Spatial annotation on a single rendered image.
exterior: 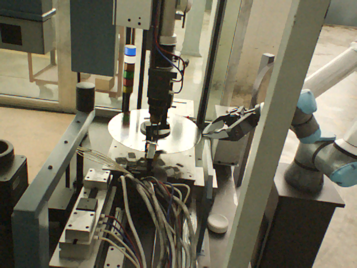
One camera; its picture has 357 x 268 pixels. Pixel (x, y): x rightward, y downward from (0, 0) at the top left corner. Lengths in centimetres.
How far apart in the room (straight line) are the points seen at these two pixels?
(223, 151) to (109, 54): 74
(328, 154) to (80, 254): 89
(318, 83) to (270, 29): 316
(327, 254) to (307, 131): 140
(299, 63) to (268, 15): 388
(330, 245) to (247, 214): 193
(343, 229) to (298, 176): 126
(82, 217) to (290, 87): 65
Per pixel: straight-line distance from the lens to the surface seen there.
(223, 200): 135
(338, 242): 263
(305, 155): 149
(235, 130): 111
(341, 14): 1104
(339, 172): 137
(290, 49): 53
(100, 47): 96
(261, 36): 444
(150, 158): 108
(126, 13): 92
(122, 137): 123
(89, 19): 95
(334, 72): 135
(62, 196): 117
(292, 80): 55
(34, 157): 150
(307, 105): 113
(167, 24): 98
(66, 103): 183
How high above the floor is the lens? 155
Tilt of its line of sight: 28 degrees down
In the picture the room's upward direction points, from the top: 8 degrees clockwise
